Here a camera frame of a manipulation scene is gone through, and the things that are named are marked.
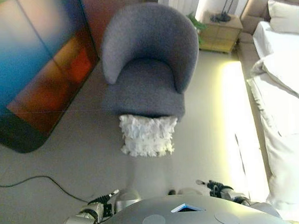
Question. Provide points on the colourful glossy wardrobe panel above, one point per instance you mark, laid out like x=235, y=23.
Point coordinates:
x=35, y=65

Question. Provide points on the beige padded headboard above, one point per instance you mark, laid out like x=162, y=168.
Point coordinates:
x=256, y=5

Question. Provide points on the green potted plant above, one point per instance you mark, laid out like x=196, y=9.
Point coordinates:
x=196, y=21

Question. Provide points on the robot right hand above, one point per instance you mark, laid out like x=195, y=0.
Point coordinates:
x=213, y=184

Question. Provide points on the grey upholstered tub armchair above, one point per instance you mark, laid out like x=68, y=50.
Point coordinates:
x=147, y=67

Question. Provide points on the wooden bedside table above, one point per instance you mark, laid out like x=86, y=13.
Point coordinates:
x=220, y=34

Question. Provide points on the grey robot torso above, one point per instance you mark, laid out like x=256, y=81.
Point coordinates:
x=186, y=214

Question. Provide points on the white pillow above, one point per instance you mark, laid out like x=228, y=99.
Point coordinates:
x=286, y=16

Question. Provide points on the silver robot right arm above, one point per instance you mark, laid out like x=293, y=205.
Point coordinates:
x=247, y=202

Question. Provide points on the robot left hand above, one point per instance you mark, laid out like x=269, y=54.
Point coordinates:
x=103, y=199

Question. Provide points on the white fluffy feather cushion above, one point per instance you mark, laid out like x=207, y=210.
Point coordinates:
x=146, y=137

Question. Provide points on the white curtain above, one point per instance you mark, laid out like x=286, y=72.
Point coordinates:
x=178, y=2

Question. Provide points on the white bed with duvet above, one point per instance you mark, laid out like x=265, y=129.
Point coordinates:
x=281, y=111

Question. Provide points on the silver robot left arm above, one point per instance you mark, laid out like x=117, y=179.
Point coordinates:
x=84, y=216

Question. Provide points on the black lamp stand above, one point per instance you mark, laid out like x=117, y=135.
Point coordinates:
x=223, y=7

